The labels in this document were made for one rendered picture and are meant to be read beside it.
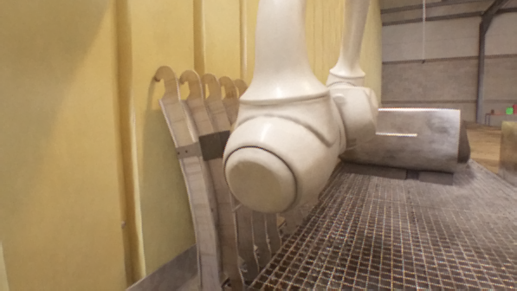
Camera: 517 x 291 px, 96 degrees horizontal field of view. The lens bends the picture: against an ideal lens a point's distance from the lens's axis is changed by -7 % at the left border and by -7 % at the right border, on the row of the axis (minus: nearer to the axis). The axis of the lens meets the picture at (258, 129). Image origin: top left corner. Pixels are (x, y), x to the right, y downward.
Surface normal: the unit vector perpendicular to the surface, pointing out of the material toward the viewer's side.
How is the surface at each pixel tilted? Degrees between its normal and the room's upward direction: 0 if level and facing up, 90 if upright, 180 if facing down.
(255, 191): 108
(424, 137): 89
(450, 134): 90
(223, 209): 90
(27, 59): 90
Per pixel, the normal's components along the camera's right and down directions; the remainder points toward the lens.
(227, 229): -0.47, 0.08
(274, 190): -0.47, 0.38
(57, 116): 0.88, 0.04
